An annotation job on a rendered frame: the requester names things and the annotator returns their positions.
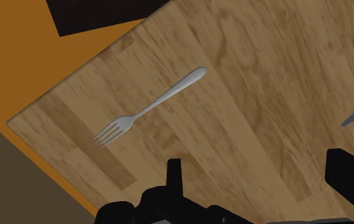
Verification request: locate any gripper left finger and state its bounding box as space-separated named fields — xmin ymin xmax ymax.
xmin=94 ymin=158 xmax=209 ymax=224

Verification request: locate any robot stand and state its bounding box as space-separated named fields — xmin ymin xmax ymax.
xmin=45 ymin=0 xmax=172 ymax=38

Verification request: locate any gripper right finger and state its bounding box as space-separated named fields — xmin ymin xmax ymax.
xmin=324 ymin=148 xmax=354 ymax=221

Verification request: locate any silver fork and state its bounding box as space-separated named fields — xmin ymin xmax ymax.
xmin=93 ymin=66 xmax=208 ymax=148

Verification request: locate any wooden table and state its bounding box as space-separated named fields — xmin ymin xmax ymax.
xmin=6 ymin=0 xmax=354 ymax=224

